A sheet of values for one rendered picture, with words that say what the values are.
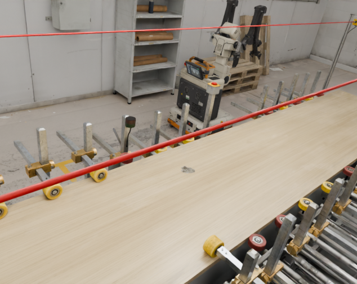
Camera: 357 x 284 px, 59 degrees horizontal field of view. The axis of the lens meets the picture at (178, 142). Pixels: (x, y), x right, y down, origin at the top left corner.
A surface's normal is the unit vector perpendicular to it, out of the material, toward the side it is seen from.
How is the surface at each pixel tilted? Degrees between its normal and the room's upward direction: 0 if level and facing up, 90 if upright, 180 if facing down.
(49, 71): 90
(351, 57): 90
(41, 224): 0
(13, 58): 90
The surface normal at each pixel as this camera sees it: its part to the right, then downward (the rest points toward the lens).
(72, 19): 0.66, 0.45
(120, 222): 0.13, -0.86
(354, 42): -0.74, 0.25
